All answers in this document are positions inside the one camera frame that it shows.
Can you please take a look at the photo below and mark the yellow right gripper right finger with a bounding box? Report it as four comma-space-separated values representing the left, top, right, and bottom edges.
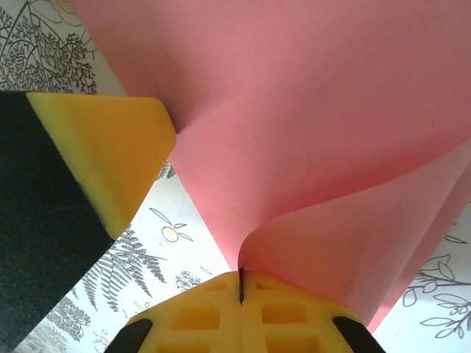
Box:
241, 270, 380, 353

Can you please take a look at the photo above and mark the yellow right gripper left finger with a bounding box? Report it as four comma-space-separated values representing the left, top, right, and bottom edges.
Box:
110, 271, 243, 353

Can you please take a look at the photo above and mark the pink paper sheet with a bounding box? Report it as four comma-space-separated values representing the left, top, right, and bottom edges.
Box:
69, 0, 471, 334

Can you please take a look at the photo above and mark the floral patterned table cover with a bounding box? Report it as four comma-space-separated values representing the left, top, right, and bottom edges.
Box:
0, 0, 471, 353

